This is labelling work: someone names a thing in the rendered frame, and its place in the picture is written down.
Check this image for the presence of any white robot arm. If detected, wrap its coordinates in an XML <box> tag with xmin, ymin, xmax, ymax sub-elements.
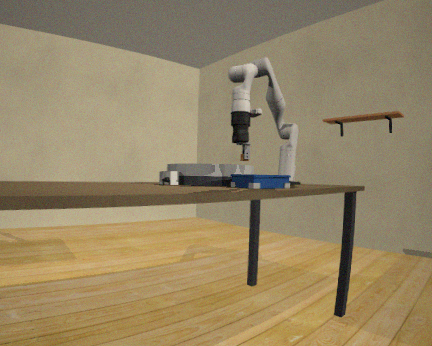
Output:
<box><xmin>228</xmin><ymin>57</ymin><xmax>298</xmax><ymax>181</ymax></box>

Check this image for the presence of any blue crate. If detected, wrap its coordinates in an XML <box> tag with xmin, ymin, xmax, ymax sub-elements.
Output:
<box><xmin>231</xmin><ymin>174</ymin><xmax>291</xmax><ymax>189</ymax></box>

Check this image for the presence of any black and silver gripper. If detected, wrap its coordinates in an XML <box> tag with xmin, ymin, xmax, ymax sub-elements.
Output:
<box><xmin>231</xmin><ymin>99</ymin><xmax>262</xmax><ymax>160</ymax></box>

